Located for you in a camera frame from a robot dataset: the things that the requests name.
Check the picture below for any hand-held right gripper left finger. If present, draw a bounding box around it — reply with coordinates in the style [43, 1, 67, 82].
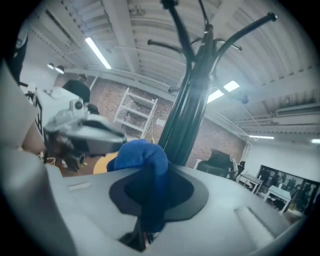
[0, 147, 151, 256]

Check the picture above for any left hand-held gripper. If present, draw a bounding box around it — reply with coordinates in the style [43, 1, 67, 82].
[34, 86, 129, 173]

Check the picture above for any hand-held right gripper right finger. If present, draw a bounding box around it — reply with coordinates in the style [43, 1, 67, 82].
[147, 164, 288, 256]

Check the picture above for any blue cloth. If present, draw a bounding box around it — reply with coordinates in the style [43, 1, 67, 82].
[106, 139, 172, 233]

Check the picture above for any black coat rack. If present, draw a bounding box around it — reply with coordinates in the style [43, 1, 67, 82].
[146, 0, 278, 167]

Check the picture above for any person's left forearm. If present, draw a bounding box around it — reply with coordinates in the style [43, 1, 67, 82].
[21, 119, 47, 154]

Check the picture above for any round wooden table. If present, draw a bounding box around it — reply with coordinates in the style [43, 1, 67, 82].
[93, 151, 119, 175]

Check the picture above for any white metal shelving unit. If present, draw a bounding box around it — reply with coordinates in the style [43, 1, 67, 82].
[113, 86, 159, 141]

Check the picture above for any white desk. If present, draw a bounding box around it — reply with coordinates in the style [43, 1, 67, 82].
[263, 184, 293, 214]
[238, 173, 264, 195]

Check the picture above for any dark glass window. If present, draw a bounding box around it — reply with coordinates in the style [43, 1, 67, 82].
[257, 164, 320, 216]

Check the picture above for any ceiling air conditioner unit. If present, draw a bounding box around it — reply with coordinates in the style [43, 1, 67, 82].
[275, 103, 320, 118]

